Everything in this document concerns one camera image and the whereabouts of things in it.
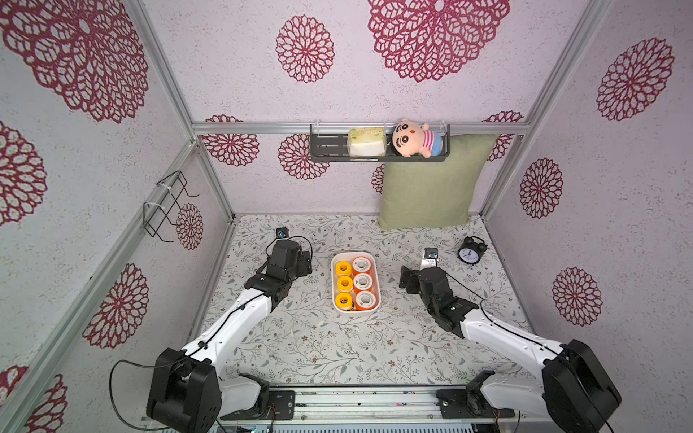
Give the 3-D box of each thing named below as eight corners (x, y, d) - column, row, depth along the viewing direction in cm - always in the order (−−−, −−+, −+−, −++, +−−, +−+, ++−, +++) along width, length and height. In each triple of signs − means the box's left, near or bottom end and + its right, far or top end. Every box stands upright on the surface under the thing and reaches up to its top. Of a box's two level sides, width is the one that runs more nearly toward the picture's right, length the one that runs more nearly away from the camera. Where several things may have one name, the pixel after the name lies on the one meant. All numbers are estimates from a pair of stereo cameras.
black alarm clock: (455, 259, 108) (463, 243, 100) (459, 249, 111) (468, 232, 103) (475, 267, 106) (485, 251, 97) (478, 257, 109) (489, 241, 101)
